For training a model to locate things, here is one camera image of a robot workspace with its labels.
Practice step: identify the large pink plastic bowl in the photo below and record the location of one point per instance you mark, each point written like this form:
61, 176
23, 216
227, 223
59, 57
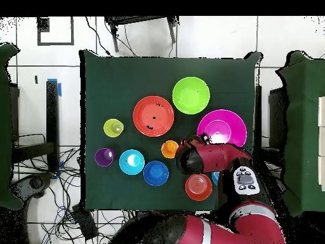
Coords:
228, 122

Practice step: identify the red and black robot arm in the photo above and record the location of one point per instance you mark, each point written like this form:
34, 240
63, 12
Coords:
215, 155

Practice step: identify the orange plastic cup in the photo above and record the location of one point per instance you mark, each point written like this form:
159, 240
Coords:
168, 150

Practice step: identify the light blue translucent bowl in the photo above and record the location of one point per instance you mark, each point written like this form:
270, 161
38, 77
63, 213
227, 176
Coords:
215, 178

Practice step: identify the orange translucent bowl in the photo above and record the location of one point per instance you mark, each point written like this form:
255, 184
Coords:
198, 188

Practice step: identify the green plastic bowl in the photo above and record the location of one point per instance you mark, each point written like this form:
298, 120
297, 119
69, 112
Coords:
190, 95

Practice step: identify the dark blue ribbed bowl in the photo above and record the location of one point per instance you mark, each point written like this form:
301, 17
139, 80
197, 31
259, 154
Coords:
156, 172

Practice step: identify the red-orange shallow bowl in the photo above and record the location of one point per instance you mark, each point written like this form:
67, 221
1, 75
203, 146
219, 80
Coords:
144, 114

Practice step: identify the cyan ribbed bowl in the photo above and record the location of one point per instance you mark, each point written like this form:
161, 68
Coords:
125, 165

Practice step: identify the yellow plastic cup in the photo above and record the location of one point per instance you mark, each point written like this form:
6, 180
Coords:
109, 128

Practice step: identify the purple plastic cup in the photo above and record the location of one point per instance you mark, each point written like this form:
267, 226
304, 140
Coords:
101, 157

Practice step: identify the dark green table cloth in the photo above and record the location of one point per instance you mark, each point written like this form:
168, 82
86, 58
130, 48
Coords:
114, 89

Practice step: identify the dark green side cloth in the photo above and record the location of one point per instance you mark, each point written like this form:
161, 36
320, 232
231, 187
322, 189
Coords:
5, 127
302, 127

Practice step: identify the white box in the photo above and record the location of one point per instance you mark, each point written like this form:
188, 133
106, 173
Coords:
322, 111
322, 172
322, 141

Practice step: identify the blue tape strip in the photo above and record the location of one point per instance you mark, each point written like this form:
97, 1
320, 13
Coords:
60, 89
61, 165

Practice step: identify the black power strip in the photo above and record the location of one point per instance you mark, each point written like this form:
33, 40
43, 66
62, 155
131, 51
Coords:
85, 223

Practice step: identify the black metal stool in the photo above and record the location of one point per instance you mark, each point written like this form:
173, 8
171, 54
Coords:
132, 19

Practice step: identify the black floor stand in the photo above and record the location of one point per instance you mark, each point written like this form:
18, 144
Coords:
52, 114

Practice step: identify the black floor device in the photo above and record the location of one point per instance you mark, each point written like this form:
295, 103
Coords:
36, 183

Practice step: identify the black square frame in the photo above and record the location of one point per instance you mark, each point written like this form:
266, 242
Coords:
43, 25

